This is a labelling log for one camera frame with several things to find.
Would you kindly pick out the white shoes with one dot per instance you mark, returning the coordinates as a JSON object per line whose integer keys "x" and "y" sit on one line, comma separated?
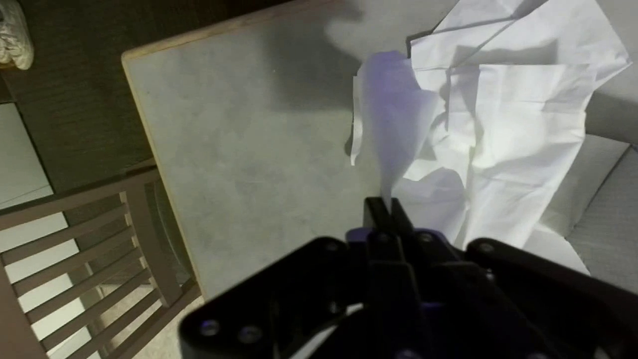
{"x": 12, "y": 37}

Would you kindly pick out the single white facial tissue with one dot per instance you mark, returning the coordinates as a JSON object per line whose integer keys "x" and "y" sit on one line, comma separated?
{"x": 391, "y": 121}

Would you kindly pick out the crumpled white tissue pile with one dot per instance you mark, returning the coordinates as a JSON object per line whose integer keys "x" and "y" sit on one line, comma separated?
{"x": 525, "y": 113}

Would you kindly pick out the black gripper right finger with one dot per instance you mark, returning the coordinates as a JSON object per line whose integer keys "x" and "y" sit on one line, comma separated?
{"x": 411, "y": 280}

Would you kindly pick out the grey cube tissue box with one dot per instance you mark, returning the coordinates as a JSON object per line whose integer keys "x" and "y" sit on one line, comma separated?
{"x": 610, "y": 220}

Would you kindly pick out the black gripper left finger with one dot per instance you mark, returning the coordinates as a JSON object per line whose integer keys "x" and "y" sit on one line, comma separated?
{"x": 379, "y": 266}

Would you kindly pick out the brown slatted wooden chair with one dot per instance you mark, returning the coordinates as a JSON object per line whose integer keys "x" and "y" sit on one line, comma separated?
{"x": 86, "y": 266}

